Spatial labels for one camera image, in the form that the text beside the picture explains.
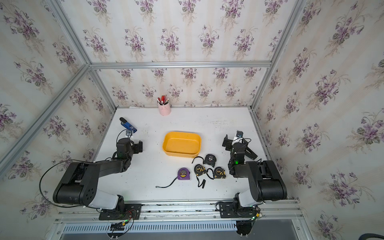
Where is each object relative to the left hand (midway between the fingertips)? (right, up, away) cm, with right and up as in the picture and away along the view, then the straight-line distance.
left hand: (133, 141), depth 93 cm
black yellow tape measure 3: (+53, -16, -10) cm, 56 cm away
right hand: (+65, +3, -3) cm, 65 cm away
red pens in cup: (+15, +28, +18) cm, 37 cm away
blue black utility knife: (-10, +10, +13) cm, 20 cm away
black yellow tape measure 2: (+42, -15, -9) cm, 46 cm away
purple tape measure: (+33, -17, -11) cm, 38 cm away
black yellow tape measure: (+48, -10, -5) cm, 50 cm away
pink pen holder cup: (+16, +22, +20) cm, 34 cm away
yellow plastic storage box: (+32, -2, +2) cm, 32 cm away
